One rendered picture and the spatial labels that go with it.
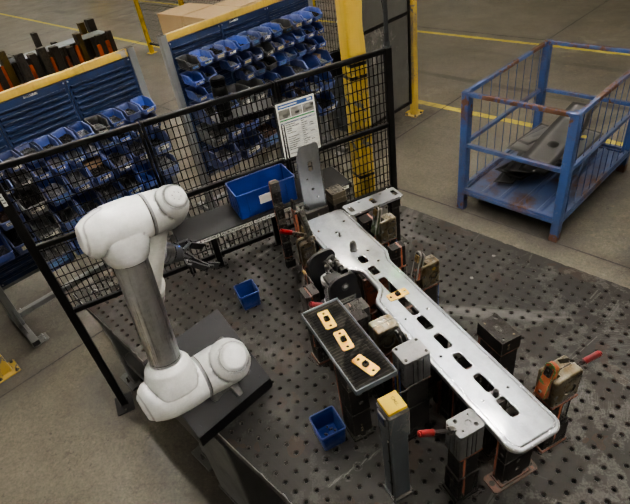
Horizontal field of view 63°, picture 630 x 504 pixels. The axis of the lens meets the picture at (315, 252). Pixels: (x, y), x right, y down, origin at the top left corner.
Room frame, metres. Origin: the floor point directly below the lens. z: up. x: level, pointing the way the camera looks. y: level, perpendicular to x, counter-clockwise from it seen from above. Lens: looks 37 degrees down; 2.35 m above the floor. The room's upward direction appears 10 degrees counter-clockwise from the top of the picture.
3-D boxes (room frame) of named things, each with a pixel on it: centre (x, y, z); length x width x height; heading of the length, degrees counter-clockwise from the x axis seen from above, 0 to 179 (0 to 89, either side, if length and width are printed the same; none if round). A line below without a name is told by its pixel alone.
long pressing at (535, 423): (1.40, -0.30, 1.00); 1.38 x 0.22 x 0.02; 20
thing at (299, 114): (2.41, -0.02, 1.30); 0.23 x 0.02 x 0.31; 110
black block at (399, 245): (1.73, -0.35, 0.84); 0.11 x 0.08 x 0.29; 110
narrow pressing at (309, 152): (2.11, -0.04, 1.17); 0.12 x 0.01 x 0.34; 110
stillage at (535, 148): (3.39, -1.88, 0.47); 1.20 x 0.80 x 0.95; 129
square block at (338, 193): (2.16, -0.15, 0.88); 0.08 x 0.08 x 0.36; 20
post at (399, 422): (0.84, -0.14, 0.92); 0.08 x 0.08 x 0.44; 20
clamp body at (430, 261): (1.54, -0.42, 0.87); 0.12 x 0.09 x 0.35; 110
